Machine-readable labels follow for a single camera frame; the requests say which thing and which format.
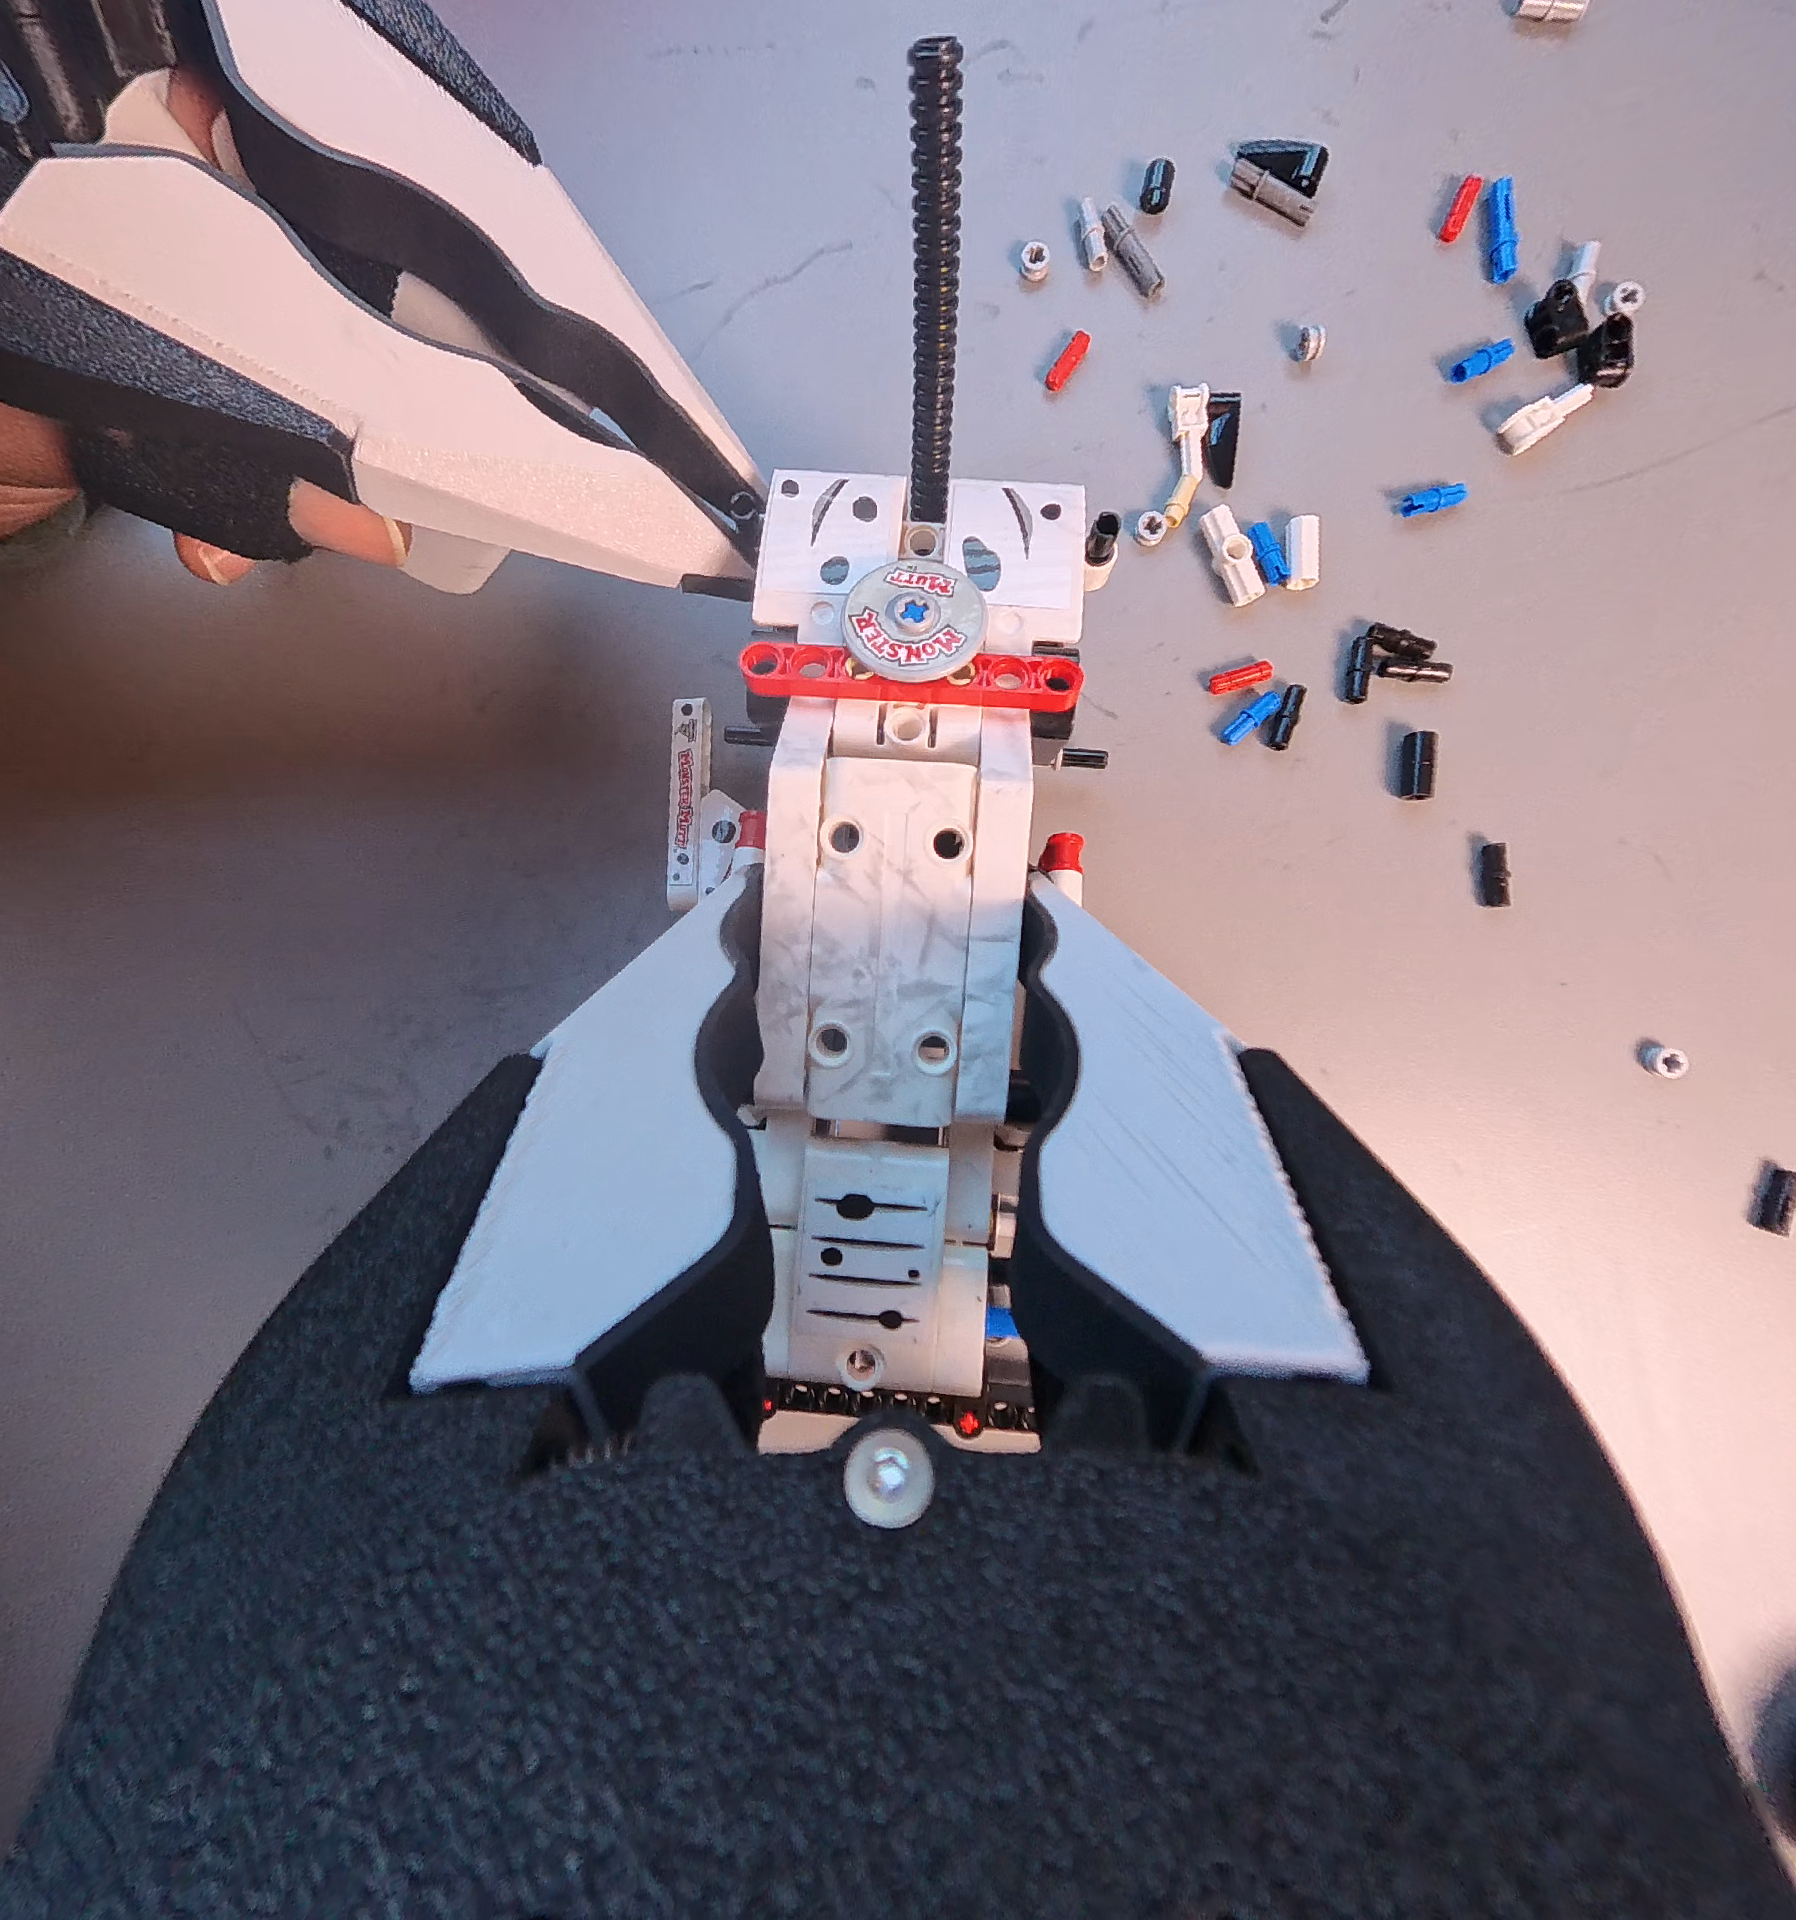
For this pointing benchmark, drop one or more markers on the grey desk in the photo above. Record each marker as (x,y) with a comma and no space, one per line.
(303,836)

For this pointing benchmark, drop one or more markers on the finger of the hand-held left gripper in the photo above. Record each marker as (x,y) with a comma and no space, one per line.
(274,334)
(433,190)

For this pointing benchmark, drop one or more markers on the scattered small building pieces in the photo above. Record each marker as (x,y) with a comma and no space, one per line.
(1384,486)

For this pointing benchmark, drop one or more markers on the white beam with red label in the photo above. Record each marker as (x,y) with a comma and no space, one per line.
(686,799)

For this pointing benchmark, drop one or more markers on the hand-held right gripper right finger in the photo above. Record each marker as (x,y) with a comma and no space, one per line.
(1198,1198)

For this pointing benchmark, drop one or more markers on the black ribbed flexible rod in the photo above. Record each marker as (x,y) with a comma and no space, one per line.
(931,270)

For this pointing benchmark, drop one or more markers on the white toy truck chassis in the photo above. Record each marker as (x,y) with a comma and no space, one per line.
(901,898)

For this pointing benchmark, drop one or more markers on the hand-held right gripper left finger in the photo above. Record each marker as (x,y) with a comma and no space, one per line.
(604,1198)

